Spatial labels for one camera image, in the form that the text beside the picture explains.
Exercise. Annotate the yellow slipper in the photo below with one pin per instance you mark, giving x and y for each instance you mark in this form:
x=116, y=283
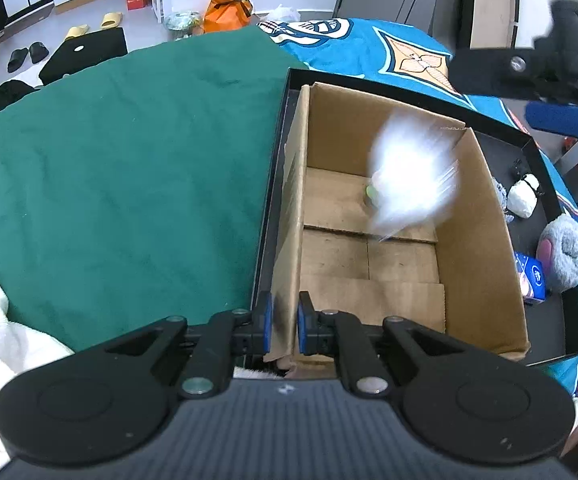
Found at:
x=111, y=20
x=76, y=32

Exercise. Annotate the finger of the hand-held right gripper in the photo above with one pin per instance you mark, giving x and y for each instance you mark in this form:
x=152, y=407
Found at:
x=564, y=120
x=494, y=72

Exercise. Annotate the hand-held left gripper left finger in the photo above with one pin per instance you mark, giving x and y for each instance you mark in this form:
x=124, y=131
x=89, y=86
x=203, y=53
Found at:
x=266, y=322

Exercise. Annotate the brown cardboard box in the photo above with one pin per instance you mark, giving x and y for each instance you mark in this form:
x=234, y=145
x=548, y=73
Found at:
x=474, y=260

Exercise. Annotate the black dice stool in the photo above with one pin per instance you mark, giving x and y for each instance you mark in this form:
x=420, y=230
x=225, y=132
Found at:
x=89, y=55

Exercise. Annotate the blue printed blanket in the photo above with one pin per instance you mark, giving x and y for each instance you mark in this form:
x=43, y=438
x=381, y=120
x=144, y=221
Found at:
x=359, y=50

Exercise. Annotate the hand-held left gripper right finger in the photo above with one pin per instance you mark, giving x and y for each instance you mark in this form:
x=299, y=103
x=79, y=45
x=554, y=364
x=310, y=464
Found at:
x=303, y=327

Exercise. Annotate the clear bag with contents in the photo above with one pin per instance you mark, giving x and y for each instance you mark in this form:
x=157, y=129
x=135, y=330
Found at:
x=183, y=24

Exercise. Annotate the blue white patterned cloth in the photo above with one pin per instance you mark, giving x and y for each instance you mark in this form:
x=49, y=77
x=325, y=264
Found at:
x=500, y=196

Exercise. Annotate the black tray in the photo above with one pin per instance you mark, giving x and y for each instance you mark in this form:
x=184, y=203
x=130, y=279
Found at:
x=508, y=155

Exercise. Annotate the orange bag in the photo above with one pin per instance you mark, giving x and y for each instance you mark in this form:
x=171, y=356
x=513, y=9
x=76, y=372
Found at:
x=226, y=12

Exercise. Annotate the green cloth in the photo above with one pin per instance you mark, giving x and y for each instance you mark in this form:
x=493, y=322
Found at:
x=119, y=185

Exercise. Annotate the white clear plastic bag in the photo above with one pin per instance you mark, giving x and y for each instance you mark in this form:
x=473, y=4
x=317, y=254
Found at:
x=409, y=170

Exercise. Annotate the black clothing heap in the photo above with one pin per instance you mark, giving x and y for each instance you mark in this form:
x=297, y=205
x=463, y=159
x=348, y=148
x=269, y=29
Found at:
x=1, y=100

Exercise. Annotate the black framed brown board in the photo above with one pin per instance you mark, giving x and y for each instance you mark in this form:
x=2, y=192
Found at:
x=491, y=0

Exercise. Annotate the grey fluffy plush toy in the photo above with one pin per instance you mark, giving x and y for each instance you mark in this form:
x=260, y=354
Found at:
x=569, y=255

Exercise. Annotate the black slipper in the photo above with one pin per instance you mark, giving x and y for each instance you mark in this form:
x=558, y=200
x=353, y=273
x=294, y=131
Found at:
x=39, y=52
x=18, y=60

